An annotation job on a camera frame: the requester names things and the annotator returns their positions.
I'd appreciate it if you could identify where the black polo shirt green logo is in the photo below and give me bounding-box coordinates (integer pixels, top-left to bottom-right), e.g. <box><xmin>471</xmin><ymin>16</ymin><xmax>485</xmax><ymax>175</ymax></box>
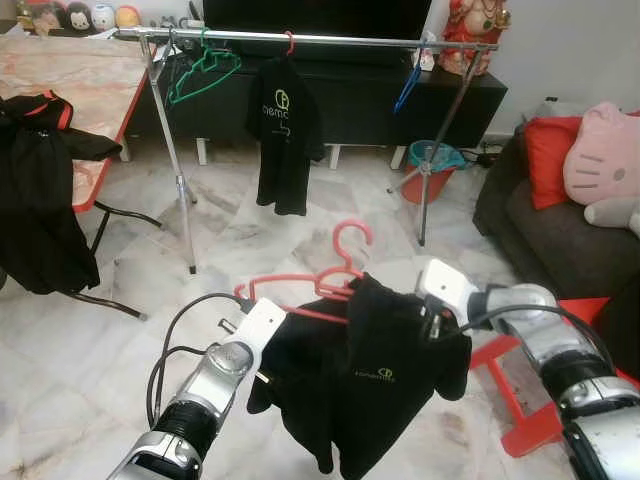
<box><xmin>247</xmin><ymin>272</ymin><xmax>473</xmax><ymax>479</ymax></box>
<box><xmin>245</xmin><ymin>55</ymin><xmax>328</xmax><ymax>218</ymax></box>

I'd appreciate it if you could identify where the blue plastic hanger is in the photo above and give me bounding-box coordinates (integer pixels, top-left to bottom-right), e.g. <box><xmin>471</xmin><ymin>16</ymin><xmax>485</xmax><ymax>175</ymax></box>
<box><xmin>393</xmin><ymin>40</ymin><xmax>429</xmax><ymax>114</ymax></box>

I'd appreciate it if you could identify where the green plastic hanger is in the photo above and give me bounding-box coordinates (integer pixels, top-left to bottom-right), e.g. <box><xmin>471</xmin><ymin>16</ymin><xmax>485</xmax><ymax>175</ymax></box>
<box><xmin>165</xmin><ymin>27</ymin><xmax>243</xmax><ymax>106</ymax></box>

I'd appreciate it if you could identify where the orange bin teal bag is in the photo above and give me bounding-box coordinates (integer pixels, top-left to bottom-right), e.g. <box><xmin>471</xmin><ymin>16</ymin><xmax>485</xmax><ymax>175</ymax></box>
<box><xmin>400</xmin><ymin>139</ymin><xmax>467</xmax><ymax>205</ymax></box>

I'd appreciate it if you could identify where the red plastic stool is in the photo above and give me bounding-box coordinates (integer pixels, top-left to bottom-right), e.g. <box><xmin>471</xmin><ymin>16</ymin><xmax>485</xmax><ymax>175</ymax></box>
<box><xmin>468</xmin><ymin>296</ymin><xmax>640</xmax><ymax>459</ymax></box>

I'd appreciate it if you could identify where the brown fabric sofa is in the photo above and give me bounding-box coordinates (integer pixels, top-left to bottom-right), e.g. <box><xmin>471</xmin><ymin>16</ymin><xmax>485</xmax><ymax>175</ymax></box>
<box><xmin>472</xmin><ymin>130</ymin><xmax>640</xmax><ymax>301</ymax></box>

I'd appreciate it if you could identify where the red cushion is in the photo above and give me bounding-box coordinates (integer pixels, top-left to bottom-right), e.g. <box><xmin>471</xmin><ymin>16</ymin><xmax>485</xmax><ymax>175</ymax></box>
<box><xmin>523</xmin><ymin>115</ymin><xmax>584</xmax><ymax>211</ymax></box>

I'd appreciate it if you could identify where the grey Totoro plush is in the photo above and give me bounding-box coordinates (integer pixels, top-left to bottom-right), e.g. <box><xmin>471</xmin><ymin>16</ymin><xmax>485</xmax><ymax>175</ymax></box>
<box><xmin>585</xmin><ymin>195</ymin><xmax>640</xmax><ymax>236</ymax></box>

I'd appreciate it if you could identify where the black television cabinet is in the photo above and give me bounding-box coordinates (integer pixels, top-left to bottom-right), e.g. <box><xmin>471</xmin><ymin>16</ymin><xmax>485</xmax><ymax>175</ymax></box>
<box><xmin>125</xmin><ymin>50</ymin><xmax>508</xmax><ymax>166</ymax></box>

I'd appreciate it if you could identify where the pink cat face cushion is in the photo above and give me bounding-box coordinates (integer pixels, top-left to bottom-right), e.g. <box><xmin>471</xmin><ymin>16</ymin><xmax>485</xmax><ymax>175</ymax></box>
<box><xmin>563</xmin><ymin>102</ymin><xmax>640</xmax><ymax>206</ymax></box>

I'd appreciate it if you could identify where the white tissue pack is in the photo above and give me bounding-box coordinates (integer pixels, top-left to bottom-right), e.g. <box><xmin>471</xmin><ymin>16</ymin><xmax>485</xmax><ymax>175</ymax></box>
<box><xmin>416</xmin><ymin>32</ymin><xmax>439</xmax><ymax>71</ymax></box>

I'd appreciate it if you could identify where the red laughing Buddha statue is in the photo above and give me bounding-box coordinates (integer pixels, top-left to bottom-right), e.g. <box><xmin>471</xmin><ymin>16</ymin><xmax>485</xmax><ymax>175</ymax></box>
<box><xmin>437</xmin><ymin>0</ymin><xmax>512</xmax><ymax>77</ymax></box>

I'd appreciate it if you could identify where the metal clothes rack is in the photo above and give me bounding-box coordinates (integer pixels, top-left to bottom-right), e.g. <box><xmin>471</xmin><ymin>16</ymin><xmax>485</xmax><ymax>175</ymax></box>
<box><xmin>113</xmin><ymin>27</ymin><xmax>499</xmax><ymax>276</ymax></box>

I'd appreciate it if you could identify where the black flat television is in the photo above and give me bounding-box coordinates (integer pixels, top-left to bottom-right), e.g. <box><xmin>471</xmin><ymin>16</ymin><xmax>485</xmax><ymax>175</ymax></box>
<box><xmin>202</xmin><ymin>0</ymin><xmax>433</xmax><ymax>41</ymax></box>

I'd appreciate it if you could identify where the black garment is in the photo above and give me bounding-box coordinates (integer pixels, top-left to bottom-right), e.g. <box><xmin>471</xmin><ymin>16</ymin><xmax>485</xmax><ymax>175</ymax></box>
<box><xmin>0</xmin><ymin>90</ymin><xmax>123</xmax><ymax>296</ymax></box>

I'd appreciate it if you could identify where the yellow red plush toy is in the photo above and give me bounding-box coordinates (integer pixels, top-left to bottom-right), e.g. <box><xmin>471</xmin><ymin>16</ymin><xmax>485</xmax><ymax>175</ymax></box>
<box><xmin>115</xmin><ymin>4</ymin><xmax>142</xmax><ymax>29</ymax></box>

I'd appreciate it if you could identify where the pink marble dining table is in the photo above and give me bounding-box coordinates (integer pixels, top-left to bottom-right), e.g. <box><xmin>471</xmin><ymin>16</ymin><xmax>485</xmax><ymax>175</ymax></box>
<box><xmin>0</xmin><ymin>35</ymin><xmax>163</xmax><ymax>321</ymax></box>

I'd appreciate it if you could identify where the blue white plush toy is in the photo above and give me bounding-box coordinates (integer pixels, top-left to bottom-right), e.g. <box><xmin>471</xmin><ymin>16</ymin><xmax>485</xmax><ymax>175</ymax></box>
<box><xmin>91</xmin><ymin>3</ymin><xmax>117</xmax><ymax>31</ymax></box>

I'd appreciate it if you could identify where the black white plush toy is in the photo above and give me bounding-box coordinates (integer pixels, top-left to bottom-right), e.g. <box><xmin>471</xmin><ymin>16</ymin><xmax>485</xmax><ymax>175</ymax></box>
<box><xmin>66</xmin><ymin>2</ymin><xmax>93</xmax><ymax>31</ymax></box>

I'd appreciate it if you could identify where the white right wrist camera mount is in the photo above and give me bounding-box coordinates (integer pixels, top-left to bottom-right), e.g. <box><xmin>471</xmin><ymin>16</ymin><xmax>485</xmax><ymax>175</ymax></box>
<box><xmin>415</xmin><ymin>258</ymin><xmax>481</xmax><ymax>323</ymax></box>

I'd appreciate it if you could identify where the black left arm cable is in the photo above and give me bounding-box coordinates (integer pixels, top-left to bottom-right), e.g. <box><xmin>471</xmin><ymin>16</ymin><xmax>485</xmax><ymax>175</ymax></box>
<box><xmin>145</xmin><ymin>292</ymin><xmax>251</xmax><ymax>426</ymax></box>

